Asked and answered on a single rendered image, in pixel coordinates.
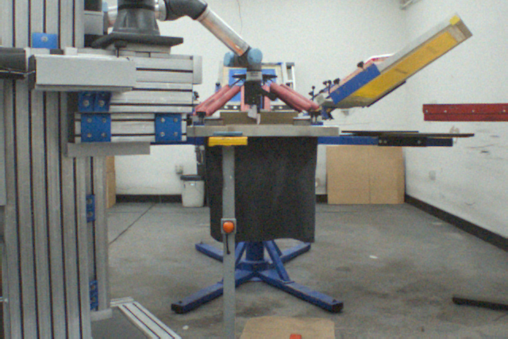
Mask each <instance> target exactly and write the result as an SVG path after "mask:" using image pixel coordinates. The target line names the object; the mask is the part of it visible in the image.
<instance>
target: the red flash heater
mask: <svg viewBox="0 0 508 339"><path fill-rule="evenodd" d="M422 113H423V114H424V121H442V122H501V121H508V103H496V102H492V103H453V104H423V105H422Z"/></svg>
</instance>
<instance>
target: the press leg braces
mask: <svg viewBox="0 0 508 339"><path fill-rule="evenodd" d="M262 243H264V246H265V248H266V250H267V252H268V254H269V256H270V257H271V261H272V263H273V264H274V267H275V270H276V271H277V273H278V275H279V278H277V279H276V280H278V281H279V282H282V283H293V282H294V280H291V279H290V278H289V276H288V274H287V271H286V269H285V267H284V266H283V263H282V261H281V259H280V258H281V257H283V256H285V255H286V254H283V253H282V252H281V250H280V248H279V246H277V245H276V243H275V242H274V241H262ZM247 244H248V242H241V243H236V244H235V271H236V269H237V266H238V264H239V262H240V259H241V257H242V255H243V252H244V250H245V248H246V245H247Z"/></svg>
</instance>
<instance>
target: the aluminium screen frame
mask: <svg viewBox="0 0 508 339"><path fill-rule="evenodd" d="M213 132H243V136H235V137H339V136H340V126H323V125H311V126H204V125H199V126H187V137H223V136H214V135H213Z"/></svg>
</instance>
